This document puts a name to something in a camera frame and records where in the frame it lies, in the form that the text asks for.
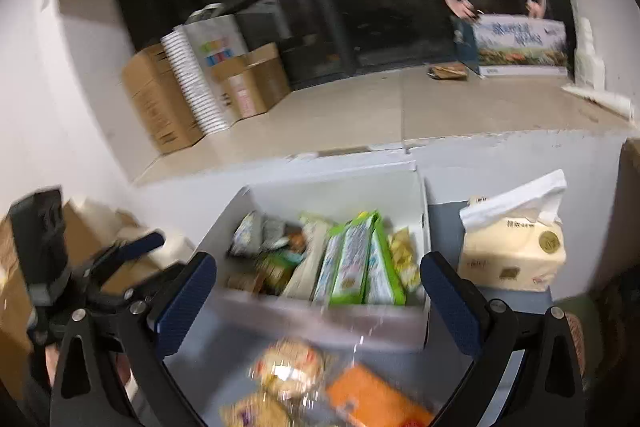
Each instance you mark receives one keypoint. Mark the grey dark snack packet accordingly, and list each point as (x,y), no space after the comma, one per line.
(245,234)

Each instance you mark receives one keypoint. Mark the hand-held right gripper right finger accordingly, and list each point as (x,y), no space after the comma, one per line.
(450,307)

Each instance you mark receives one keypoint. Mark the white paper roll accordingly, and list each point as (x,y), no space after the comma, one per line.
(600,99)

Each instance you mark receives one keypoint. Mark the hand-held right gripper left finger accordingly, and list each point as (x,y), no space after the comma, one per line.
(182,304)

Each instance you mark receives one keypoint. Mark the brown cardboard sheet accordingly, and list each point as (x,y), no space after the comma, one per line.
(12,287)

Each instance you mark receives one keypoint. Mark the round clear cookie packet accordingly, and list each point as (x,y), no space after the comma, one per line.
(287,364)

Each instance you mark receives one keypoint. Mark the yellow snack packet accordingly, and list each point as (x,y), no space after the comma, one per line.
(255,412)

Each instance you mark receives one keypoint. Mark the large cardboard box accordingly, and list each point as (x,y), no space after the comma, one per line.
(160,102)

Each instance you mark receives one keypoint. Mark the brown cabinet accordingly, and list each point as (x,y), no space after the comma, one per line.
(630,202)

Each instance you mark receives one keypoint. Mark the brown flat packet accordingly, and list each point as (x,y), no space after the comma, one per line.
(447,72)

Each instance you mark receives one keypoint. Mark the orange patterned slipper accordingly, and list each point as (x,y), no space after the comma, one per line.
(575,342)

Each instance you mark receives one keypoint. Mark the yellow chip packet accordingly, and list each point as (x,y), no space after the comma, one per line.
(405,257)

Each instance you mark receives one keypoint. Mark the white cardboard box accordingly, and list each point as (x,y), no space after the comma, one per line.
(325,322)

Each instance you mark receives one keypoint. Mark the dotted paper shopping bag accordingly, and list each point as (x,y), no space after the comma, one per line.
(210,57)

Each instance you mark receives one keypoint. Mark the green white snack packet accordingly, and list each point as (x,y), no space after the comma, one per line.
(382,272)

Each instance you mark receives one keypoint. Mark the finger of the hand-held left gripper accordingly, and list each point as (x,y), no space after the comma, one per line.
(142,243)
(152,283)

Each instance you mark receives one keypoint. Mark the small cardboard box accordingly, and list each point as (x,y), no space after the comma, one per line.
(250,87)

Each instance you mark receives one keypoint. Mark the landscape printed carton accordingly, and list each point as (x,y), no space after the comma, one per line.
(520,44)

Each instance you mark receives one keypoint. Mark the large green snack packet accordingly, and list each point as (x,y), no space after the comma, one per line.
(345,257)

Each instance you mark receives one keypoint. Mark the orange snack packet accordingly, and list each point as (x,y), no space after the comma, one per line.
(370,399)

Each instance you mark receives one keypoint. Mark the cream tissue pack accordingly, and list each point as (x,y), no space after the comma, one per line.
(510,252)

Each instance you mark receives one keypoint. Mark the pink fan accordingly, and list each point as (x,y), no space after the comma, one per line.
(457,4)
(536,4)

